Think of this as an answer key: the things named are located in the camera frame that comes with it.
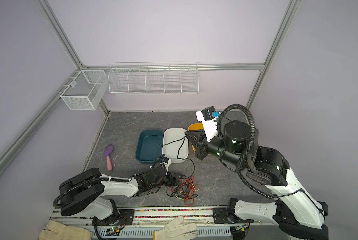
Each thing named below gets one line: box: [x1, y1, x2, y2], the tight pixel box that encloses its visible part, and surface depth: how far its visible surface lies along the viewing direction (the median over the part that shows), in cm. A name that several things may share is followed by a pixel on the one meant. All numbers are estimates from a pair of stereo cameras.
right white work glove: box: [153, 216, 199, 240], surface depth 71 cm
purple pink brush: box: [104, 144, 114, 172], surface depth 96 cm
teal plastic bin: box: [135, 129, 164, 164], surface depth 101 cm
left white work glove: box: [38, 221, 93, 240], surface depth 71 cm
